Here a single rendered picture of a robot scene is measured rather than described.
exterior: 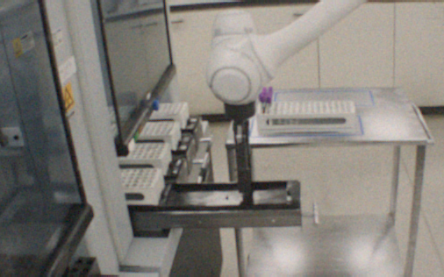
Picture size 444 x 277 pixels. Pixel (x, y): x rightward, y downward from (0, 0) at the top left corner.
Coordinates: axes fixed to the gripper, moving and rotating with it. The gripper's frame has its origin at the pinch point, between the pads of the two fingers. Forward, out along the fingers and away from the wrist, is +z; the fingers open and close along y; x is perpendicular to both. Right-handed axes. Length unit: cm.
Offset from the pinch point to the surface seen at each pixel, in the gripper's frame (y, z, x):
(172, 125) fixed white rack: -30.2, -0.8, -24.1
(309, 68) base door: -225, 47, 24
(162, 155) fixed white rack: -9.2, -1.4, -22.7
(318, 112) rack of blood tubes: -31.8, -3.1, 19.9
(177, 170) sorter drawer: -9.9, 3.6, -19.3
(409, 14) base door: -226, 11, 92
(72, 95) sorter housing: 29, -34, -28
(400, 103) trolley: -51, 2, 49
